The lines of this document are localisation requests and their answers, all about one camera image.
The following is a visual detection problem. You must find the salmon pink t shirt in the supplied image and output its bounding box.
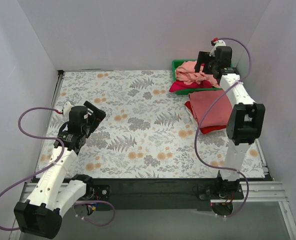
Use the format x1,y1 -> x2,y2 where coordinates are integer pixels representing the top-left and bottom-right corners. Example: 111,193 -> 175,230
174,60 -> 219,87

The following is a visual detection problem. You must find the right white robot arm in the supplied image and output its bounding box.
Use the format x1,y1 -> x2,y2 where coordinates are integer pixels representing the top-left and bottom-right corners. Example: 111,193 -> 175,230
194,41 -> 266,200

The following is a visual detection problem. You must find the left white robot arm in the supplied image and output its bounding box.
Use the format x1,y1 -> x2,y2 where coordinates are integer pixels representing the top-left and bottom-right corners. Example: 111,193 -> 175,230
14,101 -> 106,239

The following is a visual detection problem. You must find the green plastic tray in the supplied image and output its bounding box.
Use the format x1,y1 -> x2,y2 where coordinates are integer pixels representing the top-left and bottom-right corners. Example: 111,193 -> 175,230
169,60 -> 221,95

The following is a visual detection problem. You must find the crimson crumpled t shirt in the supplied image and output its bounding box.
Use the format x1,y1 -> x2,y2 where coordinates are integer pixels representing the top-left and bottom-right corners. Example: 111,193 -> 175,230
169,80 -> 221,93

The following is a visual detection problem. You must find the folded dusty pink t shirt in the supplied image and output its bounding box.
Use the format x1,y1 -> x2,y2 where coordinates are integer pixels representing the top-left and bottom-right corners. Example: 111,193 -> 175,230
187,89 -> 235,129

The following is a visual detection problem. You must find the floral patterned table mat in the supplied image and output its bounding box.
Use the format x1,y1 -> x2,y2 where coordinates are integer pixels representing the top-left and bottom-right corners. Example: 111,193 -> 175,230
34,69 -> 266,180

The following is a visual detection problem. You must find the folded red t shirt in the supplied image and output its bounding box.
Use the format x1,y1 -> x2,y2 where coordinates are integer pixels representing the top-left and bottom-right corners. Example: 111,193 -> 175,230
184,101 -> 227,134

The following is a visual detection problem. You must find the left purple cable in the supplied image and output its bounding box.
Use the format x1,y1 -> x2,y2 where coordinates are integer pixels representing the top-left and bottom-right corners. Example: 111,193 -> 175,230
0,106 -> 116,231

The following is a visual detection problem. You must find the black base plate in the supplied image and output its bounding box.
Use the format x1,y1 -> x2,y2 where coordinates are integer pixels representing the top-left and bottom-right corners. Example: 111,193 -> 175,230
31,174 -> 274,212

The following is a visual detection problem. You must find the aluminium front rail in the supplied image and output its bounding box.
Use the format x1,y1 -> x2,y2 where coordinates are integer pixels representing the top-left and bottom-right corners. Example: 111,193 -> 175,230
9,181 -> 296,240

